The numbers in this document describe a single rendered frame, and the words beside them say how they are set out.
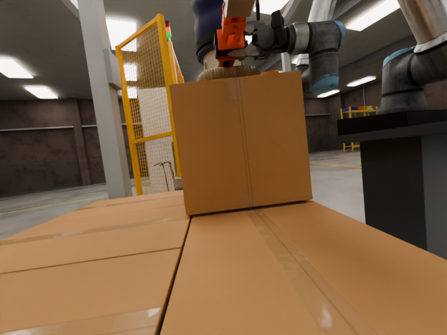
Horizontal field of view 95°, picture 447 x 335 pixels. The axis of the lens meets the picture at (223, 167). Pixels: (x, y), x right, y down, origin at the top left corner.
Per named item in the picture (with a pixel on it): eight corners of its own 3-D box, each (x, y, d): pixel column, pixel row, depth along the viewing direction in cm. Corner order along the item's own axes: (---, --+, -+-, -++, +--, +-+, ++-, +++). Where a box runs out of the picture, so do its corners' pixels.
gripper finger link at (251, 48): (229, 68, 71) (254, 59, 71) (231, 61, 65) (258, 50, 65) (226, 60, 70) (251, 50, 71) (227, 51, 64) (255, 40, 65)
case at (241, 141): (200, 186, 123) (191, 119, 120) (266, 178, 124) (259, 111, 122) (186, 216, 63) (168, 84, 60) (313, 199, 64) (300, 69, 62)
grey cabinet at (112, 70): (117, 90, 202) (112, 59, 200) (123, 90, 203) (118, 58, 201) (107, 83, 183) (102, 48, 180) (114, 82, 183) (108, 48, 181)
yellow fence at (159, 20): (137, 223, 250) (110, 46, 236) (144, 221, 258) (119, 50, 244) (189, 232, 201) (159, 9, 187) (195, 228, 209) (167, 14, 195)
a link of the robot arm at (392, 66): (398, 94, 106) (400, 58, 103) (438, 86, 89) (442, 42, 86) (373, 96, 103) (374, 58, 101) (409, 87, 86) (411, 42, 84)
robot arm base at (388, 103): (389, 115, 111) (390, 96, 109) (437, 110, 94) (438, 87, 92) (367, 116, 103) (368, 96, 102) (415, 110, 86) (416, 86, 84)
